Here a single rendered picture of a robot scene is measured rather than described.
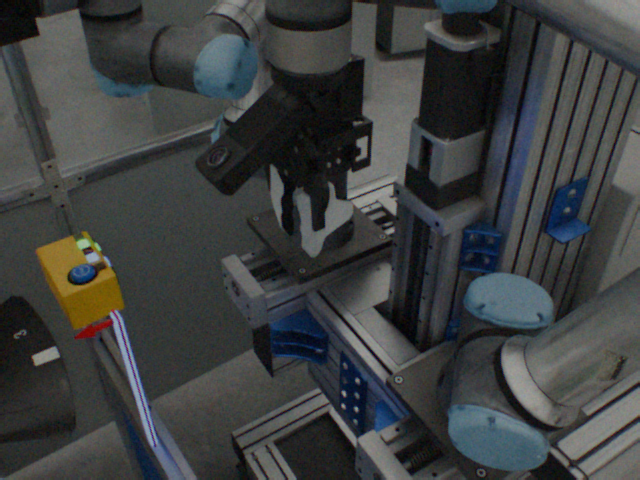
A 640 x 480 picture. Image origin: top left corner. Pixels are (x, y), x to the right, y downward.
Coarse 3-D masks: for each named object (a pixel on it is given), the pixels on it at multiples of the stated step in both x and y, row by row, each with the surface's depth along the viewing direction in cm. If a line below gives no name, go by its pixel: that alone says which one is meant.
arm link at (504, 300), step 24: (480, 288) 87; (504, 288) 88; (528, 288) 88; (480, 312) 85; (504, 312) 83; (528, 312) 83; (552, 312) 85; (480, 336) 83; (504, 336) 82; (528, 336) 83
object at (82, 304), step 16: (64, 240) 125; (48, 256) 122; (64, 256) 122; (80, 256) 122; (48, 272) 119; (64, 272) 118; (96, 272) 118; (112, 272) 118; (64, 288) 115; (80, 288) 115; (96, 288) 117; (112, 288) 119; (64, 304) 115; (80, 304) 117; (96, 304) 119; (112, 304) 121; (80, 320) 118; (96, 320) 121
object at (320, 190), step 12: (312, 168) 61; (312, 180) 61; (324, 180) 62; (312, 192) 62; (324, 192) 62; (312, 204) 63; (324, 204) 63; (312, 216) 64; (324, 216) 65; (312, 228) 65
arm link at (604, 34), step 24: (504, 0) 62; (528, 0) 59; (552, 0) 59; (576, 0) 58; (600, 0) 58; (624, 0) 58; (552, 24) 61; (576, 24) 60; (600, 24) 59; (624, 24) 58; (600, 48) 61; (624, 48) 60
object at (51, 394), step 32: (0, 320) 91; (32, 320) 91; (0, 352) 88; (32, 352) 88; (0, 384) 85; (32, 384) 86; (64, 384) 87; (0, 416) 83; (32, 416) 84; (64, 416) 85
